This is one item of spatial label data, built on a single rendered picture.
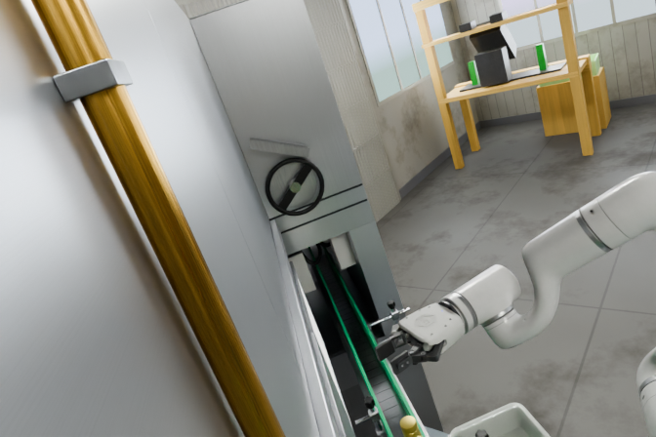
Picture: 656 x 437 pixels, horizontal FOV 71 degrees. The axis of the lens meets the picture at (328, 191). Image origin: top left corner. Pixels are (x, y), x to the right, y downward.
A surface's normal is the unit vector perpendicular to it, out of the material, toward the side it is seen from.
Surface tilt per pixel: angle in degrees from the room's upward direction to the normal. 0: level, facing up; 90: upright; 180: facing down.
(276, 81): 90
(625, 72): 90
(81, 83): 90
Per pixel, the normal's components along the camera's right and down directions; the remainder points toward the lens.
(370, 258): 0.19, 0.23
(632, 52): -0.60, 0.43
